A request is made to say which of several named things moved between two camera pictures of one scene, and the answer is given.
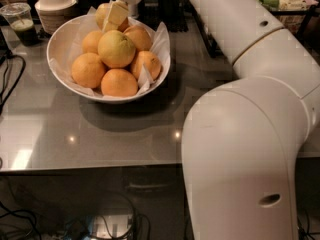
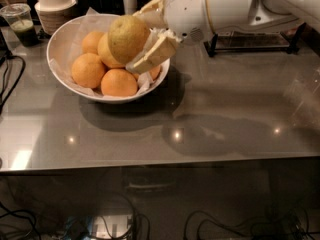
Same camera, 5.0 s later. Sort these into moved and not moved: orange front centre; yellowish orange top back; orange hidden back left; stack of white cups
Moved: yellowish orange top back
Not moved: orange hidden back left; stack of white cups; orange front centre
